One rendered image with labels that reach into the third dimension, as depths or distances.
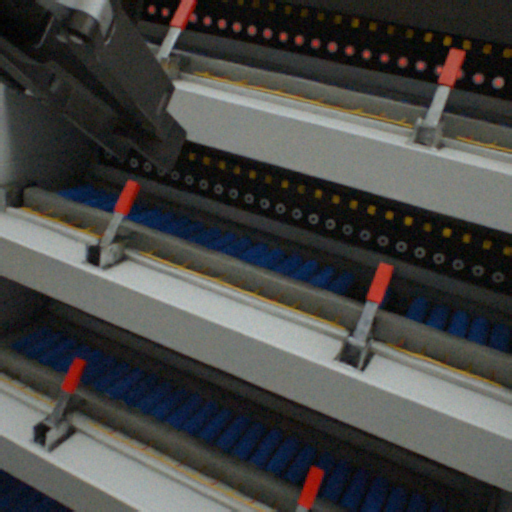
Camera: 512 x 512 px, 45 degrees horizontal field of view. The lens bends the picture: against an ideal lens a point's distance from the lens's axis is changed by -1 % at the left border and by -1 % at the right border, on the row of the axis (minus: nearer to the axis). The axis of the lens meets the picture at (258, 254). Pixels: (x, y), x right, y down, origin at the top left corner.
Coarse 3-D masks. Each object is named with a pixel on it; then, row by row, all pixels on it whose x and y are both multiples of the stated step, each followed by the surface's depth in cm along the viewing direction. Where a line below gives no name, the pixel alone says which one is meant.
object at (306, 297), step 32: (32, 192) 70; (64, 224) 67; (96, 224) 67; (128, 224) 66; (160, 256) 65; (192, 256) 63; (224, 256) 63; (256, 288) 61; (288, 288) 59; (320, 288) 60; (320, 320) 57; (352, 320) 58; (384, 320) 56; (416, 352) 56; (448, 352) 54; (480, 352) 53
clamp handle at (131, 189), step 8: (128, 184) 62; (136, 184) 62; (128, 192) 62; (136, 192) 62; (120, 200) 62; (128, 200) 62; (120, 208) 62; (128, 208) 62; (120, 216) 61; (112, 224) 61; (112, 232) 61; (104, 240) 61; (112, 240) 61
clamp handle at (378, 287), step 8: (384, 264) 53; (376, 272) 53; (384, 272) 53; (376, 280) 53; (384, 280) 53; (376, 288) 53; (384, 288) 53; (368, 296) 53; (376, 296) 53; (368, 304) 53; (376, 304) 53; (368, 312) 53; (360, 320) 53; (368, 320) 52; (360, 328) 52; (368, 328) 52; (360, 336) 52
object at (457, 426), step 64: (0, 192) 69; (192, 192) 75; (0, 256) 64; (64, 256) 62; (384, 256) 67; (128, 320) 59; (192, 320) 56; (256, 320) 57; (320, 384) 52; (384, 384) 50; (448, 384) 52; (448, 448) 49
